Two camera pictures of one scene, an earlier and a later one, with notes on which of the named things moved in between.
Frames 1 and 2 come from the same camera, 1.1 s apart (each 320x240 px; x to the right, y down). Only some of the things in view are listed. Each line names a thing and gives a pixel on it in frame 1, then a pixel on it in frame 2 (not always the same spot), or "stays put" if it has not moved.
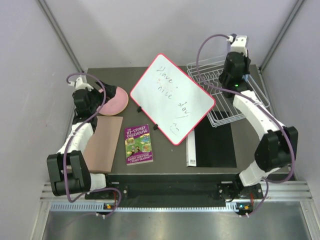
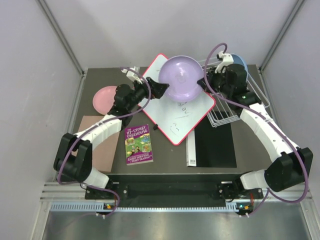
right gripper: [247, 61] → [211, 75]
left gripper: [110, 92] → [158, 89]
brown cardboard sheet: [100, 152] stays put
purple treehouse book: [138, 148] stays put
